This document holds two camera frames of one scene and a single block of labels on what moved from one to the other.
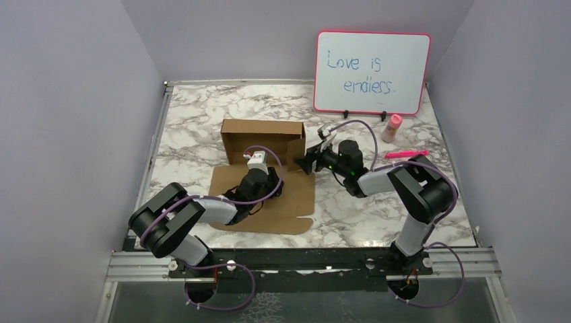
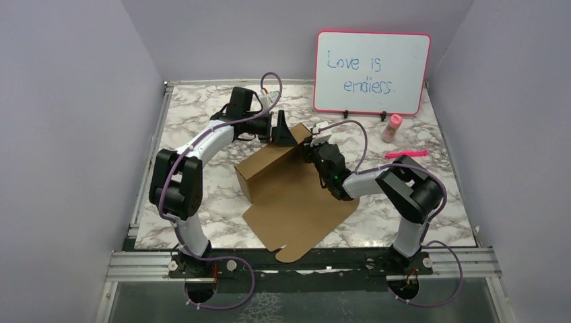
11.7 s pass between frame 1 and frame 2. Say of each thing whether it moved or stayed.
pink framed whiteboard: stayed
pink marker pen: stayed
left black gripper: moved
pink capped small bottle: stayed
